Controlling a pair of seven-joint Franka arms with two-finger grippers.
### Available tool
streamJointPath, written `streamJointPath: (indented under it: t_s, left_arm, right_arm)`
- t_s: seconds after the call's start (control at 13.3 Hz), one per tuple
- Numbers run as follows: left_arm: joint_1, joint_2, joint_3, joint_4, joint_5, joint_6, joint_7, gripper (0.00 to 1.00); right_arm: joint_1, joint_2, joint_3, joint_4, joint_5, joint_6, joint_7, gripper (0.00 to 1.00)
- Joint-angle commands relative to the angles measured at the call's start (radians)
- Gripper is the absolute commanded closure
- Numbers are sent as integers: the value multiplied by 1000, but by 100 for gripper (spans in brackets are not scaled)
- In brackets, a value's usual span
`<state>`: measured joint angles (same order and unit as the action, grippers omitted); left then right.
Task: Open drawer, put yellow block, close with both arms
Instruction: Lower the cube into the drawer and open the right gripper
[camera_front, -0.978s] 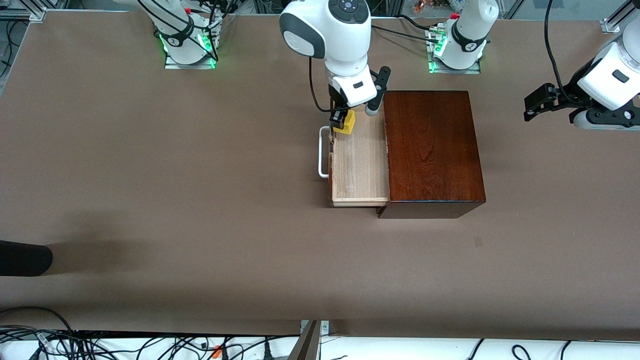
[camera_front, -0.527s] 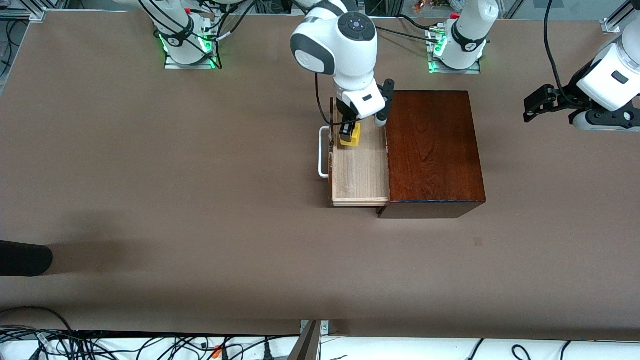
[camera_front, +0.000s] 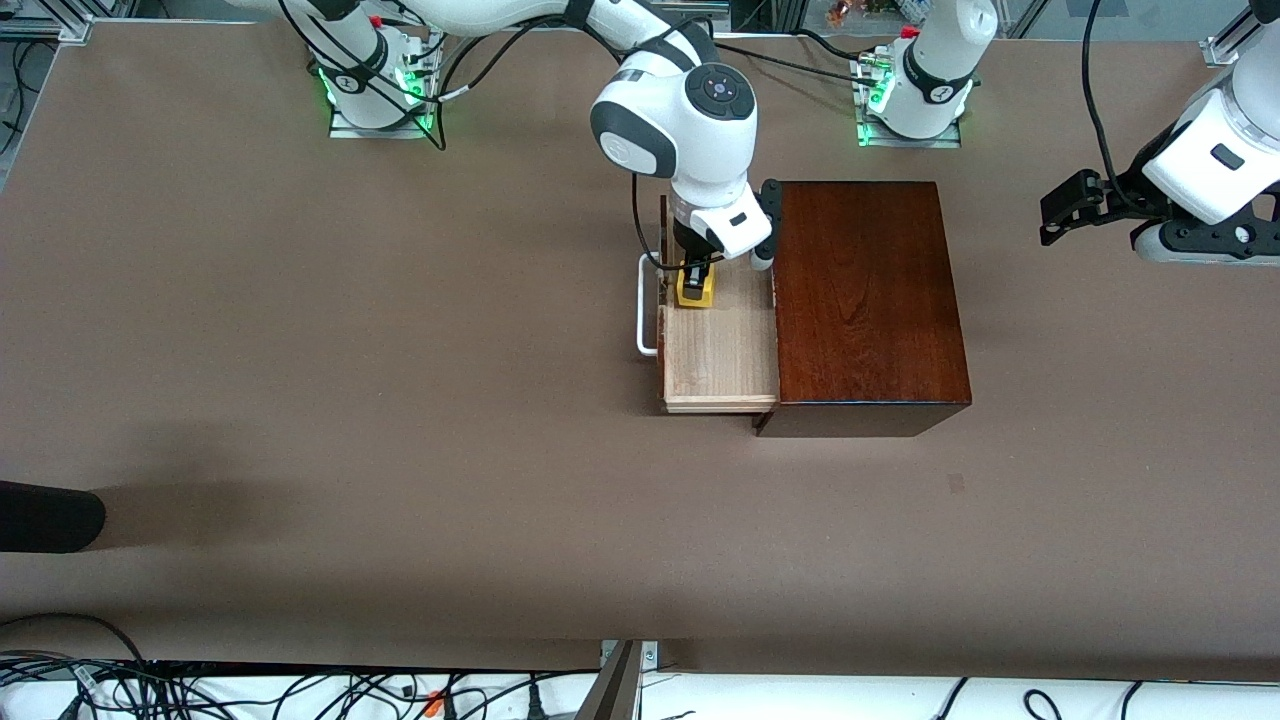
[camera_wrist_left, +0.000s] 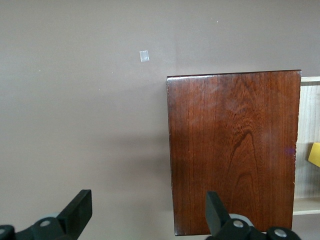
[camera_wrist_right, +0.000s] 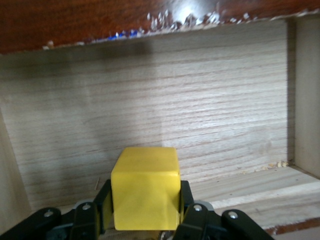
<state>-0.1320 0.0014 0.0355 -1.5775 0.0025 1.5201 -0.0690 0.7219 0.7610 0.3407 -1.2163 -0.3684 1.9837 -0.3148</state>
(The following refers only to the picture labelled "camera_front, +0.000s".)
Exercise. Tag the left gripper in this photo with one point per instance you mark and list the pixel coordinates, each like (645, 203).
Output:
(1122, 195)

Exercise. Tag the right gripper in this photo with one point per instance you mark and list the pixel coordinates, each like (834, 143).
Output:
(688, 241)

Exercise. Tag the yellow block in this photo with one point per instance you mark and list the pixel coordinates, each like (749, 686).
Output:
(695, 299)

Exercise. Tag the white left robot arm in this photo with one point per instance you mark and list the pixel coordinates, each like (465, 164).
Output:
(940, 60)

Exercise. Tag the dark brown wooden cabinet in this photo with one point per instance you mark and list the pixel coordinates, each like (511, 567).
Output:
(870, 320)

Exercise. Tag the black cylinder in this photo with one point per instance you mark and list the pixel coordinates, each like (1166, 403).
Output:
(50, 515)

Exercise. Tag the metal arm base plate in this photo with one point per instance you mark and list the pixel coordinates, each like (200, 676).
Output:
(910, 142)
(400, 131)

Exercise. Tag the aluminium frame corner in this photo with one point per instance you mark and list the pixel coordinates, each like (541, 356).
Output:
(1222, 52)
(75, 28)

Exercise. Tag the aluminium frame post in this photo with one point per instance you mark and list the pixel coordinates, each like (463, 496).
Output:
(615, 690)

